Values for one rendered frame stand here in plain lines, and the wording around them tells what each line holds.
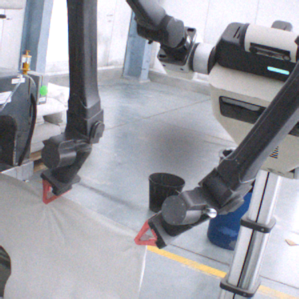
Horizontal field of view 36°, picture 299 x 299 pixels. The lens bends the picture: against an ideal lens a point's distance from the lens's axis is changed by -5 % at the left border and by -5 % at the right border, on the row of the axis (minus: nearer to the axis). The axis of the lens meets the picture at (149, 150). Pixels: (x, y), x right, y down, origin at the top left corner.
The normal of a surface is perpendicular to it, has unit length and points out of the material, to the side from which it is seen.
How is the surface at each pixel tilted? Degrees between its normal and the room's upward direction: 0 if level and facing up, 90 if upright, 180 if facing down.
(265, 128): 96
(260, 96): 40
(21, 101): 90
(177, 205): 77
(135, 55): 90
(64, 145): 98
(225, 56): 130
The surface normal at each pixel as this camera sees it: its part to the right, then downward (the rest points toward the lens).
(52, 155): -0.50, 0.11
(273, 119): -0.79, 0.18
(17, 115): 0.87, 0.27
